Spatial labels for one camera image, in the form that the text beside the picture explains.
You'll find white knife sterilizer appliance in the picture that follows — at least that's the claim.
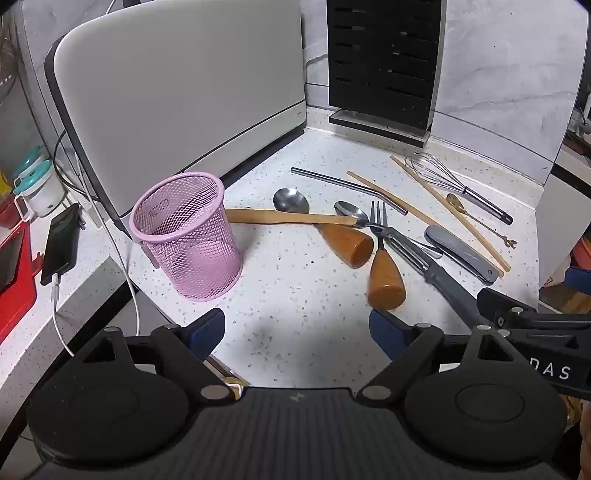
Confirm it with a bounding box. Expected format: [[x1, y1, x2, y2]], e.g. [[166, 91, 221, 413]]
[[45, 0, 308, 236]]

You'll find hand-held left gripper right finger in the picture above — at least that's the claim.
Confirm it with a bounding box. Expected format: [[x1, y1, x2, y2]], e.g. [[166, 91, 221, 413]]
[[356, 308, 527, 401]]

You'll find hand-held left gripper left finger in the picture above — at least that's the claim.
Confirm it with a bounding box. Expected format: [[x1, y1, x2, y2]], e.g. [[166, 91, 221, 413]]
[[74, 308, 234, 401]]

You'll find metal wire whisk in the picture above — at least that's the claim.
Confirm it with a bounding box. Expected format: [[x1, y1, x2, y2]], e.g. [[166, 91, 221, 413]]
[[405, 154, 514, 225]]

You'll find red plastic tray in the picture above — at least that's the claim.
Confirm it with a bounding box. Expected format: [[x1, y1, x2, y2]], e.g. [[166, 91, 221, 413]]
[[0, 222, 38, 344]]

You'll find grey folding knife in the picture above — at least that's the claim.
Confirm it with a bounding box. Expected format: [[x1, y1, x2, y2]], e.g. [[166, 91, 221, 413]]
[[425, 224, 505, 283]]

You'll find dark handled metal peeler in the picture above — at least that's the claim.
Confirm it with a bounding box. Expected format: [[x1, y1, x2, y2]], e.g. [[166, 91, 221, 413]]
[[381, 227, 490, 324]]

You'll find wooden handled metal spoon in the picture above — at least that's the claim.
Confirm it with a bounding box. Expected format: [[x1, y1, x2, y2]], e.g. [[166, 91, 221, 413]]
[[273, 188, 374, 268]]

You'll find flat wooden spatula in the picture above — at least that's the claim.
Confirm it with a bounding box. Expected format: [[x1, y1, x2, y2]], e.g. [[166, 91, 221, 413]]
[[224, 209, 358, 227]]

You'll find teal lidded white jar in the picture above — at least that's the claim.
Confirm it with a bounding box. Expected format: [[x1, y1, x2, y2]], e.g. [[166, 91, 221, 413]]
[[11, 147, 44, 178], [13, 159, 63, 217]]

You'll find black smartphone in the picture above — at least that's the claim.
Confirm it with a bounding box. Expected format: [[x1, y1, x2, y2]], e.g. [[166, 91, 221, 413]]
[[40, 203, 84, 287]]

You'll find small gold stirring spoon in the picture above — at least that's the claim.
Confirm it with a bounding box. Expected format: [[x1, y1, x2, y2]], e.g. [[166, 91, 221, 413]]
[[445, 193, 518, 247]]

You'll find pink mesh cup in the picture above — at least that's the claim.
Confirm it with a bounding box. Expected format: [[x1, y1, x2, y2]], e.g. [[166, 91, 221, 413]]
[[129, 172, 244, 302]]

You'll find white charging cable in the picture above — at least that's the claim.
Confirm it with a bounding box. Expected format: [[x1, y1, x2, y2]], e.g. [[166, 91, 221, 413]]
[[52, 175, 141, 358]]

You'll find black power cable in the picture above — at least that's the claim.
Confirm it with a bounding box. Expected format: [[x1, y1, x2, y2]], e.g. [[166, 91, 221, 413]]
[[52, 130, 107, 206]]

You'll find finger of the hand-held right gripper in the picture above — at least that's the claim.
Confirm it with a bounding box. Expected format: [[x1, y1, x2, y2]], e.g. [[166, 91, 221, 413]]
[[477, 287, 548, 330]]

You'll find bent metal straw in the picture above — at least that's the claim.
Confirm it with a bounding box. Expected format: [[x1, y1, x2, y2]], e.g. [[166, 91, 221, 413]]
[[291, 167, 409, 215]]

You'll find wooden handled metal fork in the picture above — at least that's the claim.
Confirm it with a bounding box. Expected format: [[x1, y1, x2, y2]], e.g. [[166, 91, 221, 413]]
[[367, 200, 408, 311]]

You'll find all metal spoon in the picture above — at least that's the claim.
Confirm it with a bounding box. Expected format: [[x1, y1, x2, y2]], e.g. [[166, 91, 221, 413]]
[[335, 200, 444, 259]]

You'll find black slotted knife block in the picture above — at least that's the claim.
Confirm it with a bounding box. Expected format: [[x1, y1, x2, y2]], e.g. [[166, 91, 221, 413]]
[[326, 0, 448, 141]]

